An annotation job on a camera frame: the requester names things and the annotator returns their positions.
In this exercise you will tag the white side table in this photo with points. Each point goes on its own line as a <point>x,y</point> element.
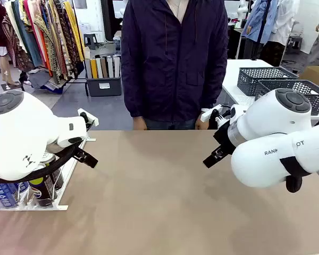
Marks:
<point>232,77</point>

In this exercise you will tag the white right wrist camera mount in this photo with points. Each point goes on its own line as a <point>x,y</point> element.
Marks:
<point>208,112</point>

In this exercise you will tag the grey plastic step stool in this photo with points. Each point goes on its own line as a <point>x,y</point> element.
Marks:
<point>91,41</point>

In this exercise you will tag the person in dark navy jacket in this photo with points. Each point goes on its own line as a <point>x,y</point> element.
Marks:
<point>172,61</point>

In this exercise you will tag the light grey board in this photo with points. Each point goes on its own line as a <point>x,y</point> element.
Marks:
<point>110,67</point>

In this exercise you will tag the cardboard box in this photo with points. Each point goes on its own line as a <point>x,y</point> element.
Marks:
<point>316,75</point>

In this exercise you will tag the person's right hand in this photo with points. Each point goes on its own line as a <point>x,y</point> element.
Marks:
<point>140,123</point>

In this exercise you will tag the brown board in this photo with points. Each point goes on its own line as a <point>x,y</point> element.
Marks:
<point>104,68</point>

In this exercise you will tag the black yellow-green drink can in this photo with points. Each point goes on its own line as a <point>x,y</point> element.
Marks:
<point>55,175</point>
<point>42,192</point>

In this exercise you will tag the person's left hand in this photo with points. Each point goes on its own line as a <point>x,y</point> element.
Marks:
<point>201,124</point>

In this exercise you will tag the clothes rack with colourful garments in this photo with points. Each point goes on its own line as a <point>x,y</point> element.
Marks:
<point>50,40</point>

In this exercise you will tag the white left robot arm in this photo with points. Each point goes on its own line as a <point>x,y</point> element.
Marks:
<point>18,127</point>

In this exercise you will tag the grey plastic lattice basket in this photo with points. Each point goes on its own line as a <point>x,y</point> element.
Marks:
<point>263,79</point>
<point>317,95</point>

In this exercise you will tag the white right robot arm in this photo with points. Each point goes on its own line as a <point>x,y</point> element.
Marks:
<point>268,127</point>

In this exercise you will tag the dark grey storage bin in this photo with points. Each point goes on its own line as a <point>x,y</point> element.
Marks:
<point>103,86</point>

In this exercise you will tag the yellow board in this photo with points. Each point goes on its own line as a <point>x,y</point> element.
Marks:
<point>94,68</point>

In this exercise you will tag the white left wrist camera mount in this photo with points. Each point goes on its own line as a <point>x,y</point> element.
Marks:
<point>91,120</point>

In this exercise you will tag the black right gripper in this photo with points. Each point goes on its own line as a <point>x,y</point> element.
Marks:
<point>224,138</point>

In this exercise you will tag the white board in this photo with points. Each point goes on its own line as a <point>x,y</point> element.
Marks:
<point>99,68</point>
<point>117,67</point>

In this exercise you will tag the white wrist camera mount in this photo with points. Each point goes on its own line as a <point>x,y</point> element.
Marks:
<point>91,120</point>
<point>208,112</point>

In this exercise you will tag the black stand pole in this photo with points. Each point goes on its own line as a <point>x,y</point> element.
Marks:
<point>261,26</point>

